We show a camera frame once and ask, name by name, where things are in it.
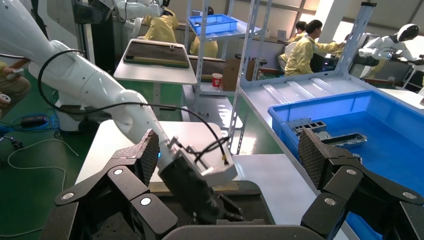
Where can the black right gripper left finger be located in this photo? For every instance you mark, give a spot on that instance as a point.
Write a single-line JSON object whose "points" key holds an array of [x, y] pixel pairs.
{"points": [[127, 185]]}

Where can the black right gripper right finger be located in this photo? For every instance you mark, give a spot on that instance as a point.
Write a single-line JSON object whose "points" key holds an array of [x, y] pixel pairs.
{"points": [[344, 185]]}

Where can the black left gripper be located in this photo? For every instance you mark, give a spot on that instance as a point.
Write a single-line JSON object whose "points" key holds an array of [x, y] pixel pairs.
{"points": [[188, 188]]}

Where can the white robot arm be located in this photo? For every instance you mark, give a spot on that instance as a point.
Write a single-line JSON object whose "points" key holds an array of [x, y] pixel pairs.
{"points": [[139, 8]]}

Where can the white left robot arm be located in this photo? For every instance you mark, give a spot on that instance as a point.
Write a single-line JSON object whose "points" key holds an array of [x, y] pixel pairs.
{"points": [[82, 79]]}

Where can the dark long metal channel part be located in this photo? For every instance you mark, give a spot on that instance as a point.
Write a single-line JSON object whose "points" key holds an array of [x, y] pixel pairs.
{"points": [[348, 140]]}

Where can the small metal part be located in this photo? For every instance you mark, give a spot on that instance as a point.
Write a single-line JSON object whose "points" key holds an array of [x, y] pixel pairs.
{"points": [[172, 47]]}

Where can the large blue plastic bin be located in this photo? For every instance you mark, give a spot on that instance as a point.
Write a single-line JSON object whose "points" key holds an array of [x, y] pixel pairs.
{"points": [[391, 155]]}

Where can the grey metal chassis block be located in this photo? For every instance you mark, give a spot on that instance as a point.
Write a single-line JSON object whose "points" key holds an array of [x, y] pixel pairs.
{"points": [[309, 126]]}

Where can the white work table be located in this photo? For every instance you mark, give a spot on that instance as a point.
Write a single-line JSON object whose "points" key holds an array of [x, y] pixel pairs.
{"points": [[185, 132]]}

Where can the black power strip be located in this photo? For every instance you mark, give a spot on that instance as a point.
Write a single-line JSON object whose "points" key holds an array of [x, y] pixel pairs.
{"points": [[34, 121]]}

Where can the white height adjustable desk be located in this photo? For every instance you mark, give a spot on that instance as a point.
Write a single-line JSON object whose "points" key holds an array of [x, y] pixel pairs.
{"points": [[155, 74]]}

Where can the red paper cup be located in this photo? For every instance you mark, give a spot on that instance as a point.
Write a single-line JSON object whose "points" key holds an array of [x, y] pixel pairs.
{"points": [[217, 80]]}

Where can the tall brown cardboard box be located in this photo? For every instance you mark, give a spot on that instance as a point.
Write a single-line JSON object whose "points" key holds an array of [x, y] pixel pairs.
{"points": [[232, 76]]}

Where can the person in yellow coat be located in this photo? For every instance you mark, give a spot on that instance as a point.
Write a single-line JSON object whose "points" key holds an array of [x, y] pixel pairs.
{"points": [[162, 28], [299, 26], [210, 49], [303, 56]]}

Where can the white humanoid robot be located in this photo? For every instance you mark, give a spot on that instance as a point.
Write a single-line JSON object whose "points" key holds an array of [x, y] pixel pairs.
{"points": [[384, 46]]}

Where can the round black stool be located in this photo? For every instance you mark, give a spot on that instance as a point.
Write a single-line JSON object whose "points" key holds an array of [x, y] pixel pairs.
{"points": [[261, 60]]}

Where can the white robot column with base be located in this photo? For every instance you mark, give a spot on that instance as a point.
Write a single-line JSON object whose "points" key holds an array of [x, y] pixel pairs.
{"points": [[87, 39]]}

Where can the small blue plastic bin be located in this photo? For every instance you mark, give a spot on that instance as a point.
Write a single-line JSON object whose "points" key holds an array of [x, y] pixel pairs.
{"points": [[215, 24]]}

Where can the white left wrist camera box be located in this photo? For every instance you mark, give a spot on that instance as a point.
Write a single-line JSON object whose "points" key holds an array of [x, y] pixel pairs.
{"points": [[215, 169]]}

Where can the silver camera mount bracket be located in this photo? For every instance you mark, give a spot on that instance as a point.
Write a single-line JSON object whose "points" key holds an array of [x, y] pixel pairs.
{"points": [[174, 144]]}

